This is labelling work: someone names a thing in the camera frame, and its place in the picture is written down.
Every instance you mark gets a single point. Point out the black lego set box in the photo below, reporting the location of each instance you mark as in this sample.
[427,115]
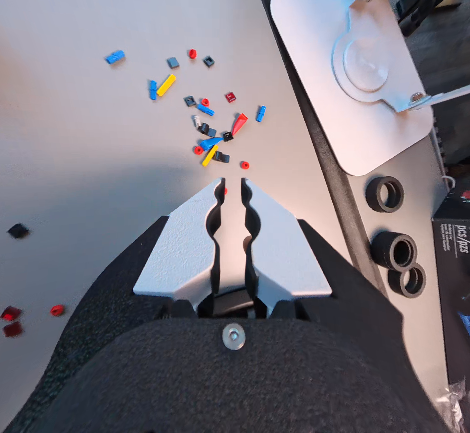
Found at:
[451,293]

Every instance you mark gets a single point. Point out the small dark lego plate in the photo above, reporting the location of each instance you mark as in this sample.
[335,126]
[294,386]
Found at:
[17,231]

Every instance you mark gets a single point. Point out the clear plastic wrap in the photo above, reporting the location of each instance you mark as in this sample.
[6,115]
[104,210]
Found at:
[457,407]

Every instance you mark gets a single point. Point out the red round lego stud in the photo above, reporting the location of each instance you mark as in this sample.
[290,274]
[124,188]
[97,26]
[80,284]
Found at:
[57,310]

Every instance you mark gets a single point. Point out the pile of colourful lego pieces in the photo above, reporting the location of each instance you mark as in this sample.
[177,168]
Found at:
[209,143]

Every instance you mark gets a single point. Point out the red transparent lego tile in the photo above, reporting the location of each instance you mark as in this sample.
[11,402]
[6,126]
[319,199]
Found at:
[11,313]
[13,329]

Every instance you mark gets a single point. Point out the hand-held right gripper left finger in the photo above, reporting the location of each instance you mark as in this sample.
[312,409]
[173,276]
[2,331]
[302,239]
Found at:
[176,256]

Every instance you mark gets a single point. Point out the white book stand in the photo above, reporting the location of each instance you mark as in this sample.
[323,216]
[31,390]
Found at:
[312,55]

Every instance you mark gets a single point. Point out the black rubber lego tire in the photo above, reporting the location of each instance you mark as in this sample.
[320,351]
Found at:
[372,196]
[382,253]
[394,286]

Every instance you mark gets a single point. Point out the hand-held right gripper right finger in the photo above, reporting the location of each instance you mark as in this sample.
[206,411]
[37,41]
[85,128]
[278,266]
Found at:
[290,256]

